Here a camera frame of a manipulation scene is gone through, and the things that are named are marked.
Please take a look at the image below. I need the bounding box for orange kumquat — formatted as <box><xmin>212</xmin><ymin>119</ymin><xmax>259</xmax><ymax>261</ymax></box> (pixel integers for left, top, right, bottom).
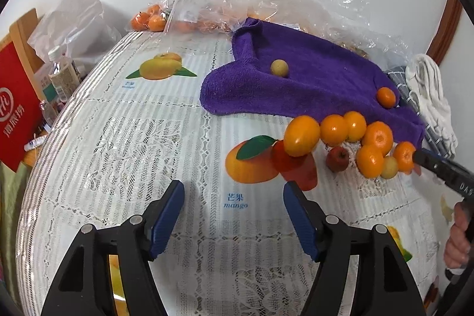
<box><xmin>376</xmin><ymin>86</ymin><xmax>397</xmax><ymax>109</ymax></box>

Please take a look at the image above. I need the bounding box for large oval orange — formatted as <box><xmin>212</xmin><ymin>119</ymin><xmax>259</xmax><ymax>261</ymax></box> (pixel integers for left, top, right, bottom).
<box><xmin>284</xmin><ymin>116</ymin><xmax>321</xmax><ymax>157</ymax></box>

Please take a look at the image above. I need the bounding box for round brownish-green fruit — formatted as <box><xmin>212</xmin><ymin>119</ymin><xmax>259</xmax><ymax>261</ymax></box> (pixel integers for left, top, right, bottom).
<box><xmin>270</xmin><ymin>59</ymin><xmax>289</xmax><ymax>78</ymax></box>

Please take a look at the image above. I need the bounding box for person's right hand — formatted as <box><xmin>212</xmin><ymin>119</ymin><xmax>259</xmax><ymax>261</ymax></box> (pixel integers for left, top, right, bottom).
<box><xmin>443</xmin><ymin>202</ymin><xmax>471</xmax><ymax>270</ymax></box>

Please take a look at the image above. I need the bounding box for small yellow-green fruit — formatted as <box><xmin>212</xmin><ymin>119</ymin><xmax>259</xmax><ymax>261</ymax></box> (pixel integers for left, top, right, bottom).
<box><xmin>380</xmin><ymin>155</ymin><xmax>398</xmax><ymax>180</ymax></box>

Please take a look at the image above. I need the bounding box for orange tangerine front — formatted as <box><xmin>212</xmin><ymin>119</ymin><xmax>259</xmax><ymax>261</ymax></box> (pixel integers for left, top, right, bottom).
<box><xmin>356</xmin><ymin>144</ymin><xmax>384</xmax><ymax>179</ymax></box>

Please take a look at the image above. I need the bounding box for round orange tangerine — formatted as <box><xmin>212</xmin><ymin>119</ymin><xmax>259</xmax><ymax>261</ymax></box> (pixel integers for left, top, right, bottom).
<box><xmin>361</xmin><ymin>121</ymin><xmax>394</xmax><ymax>156</ymax></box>

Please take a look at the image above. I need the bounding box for grey checked cloth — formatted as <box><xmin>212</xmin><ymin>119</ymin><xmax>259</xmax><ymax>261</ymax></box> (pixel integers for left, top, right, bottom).
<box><xmin>386</xmin><ymin>66</ymin><xmax>452</xmax><ymax>159</ymax></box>

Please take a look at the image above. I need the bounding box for white rolled towel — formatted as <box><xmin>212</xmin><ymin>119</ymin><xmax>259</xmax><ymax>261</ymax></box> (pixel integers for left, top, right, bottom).
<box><xmin>405</xmin><ymin>54</ymin><xmax>458</xmax><ymax>159</ymax></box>

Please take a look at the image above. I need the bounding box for small orange tangerine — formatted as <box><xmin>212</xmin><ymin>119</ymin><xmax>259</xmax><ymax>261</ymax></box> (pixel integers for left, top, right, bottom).
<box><xmin>343</xmin><ymin>111</ymin><xmax>367</xmax><ymax>143</ymax></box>

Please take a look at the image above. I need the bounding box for small red apple-like fruit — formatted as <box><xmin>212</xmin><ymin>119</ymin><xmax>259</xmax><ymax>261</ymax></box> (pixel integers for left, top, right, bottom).
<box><xmin>325</xmin><ymin>146</ymin><xmax>350</xmax><ymax>172</ymax></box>

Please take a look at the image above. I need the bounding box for red paper bag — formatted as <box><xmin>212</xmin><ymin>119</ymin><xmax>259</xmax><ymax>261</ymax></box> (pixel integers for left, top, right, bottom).
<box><xmin>0</xmin><ymin>42</ymin><xmax>43</xmax><ymax>171</ymax></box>

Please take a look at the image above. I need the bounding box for clear plastic bag right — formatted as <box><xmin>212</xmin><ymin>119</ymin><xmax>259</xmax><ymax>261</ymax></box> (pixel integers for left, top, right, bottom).
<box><xmin>247</xmin><ymin>0</ymin><xmax>411</xmax><ymax>70</ymax></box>

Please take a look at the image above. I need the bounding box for purple towel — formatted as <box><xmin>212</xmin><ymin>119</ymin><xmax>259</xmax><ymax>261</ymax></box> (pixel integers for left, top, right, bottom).
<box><xmin>200</xmin><ymin>17</ymin><xmax>425</xmax><ymax>147</ymax></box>

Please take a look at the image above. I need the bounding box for clear plastic bottle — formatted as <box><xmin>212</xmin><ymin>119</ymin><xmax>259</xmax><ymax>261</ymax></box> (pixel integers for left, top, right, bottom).
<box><xmin>48</xmin><ymin>46</ymin><xmax>80</xmax><ymax>103</ymax></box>

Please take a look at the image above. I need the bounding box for translucent white plastic bag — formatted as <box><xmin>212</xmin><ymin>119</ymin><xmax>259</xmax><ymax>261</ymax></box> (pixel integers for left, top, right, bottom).
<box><xmin>27</xmin><ymin>0</ymin><xmax>121</xmax><ymax>75</ymax></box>

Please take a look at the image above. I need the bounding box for clear plastic bag of oranges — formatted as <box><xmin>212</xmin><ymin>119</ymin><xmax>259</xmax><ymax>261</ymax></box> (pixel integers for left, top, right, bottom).
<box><xmin>127</xmin><ymin>0</ymin><xmax>247</xmax><ymax>34</ymax></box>

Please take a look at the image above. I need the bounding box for brown wooden door frame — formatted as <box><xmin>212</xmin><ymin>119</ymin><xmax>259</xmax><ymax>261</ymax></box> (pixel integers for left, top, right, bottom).
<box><xmin>427</xmin><ymin>0</ymin><xmax>463</xmax><ymax>65</ymax></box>

